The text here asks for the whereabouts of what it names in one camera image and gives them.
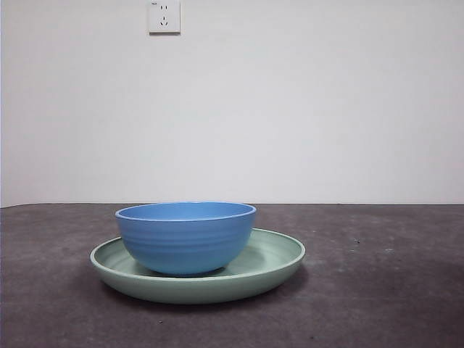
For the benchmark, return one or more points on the blue ribbed bowl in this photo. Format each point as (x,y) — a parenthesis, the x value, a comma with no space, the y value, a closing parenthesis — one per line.
(185,243)

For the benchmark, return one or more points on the pale green plate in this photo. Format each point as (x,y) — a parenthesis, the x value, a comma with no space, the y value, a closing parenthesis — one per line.
(195,290)

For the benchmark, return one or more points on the white wall socket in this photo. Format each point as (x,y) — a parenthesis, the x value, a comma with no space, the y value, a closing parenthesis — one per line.
(164,26)

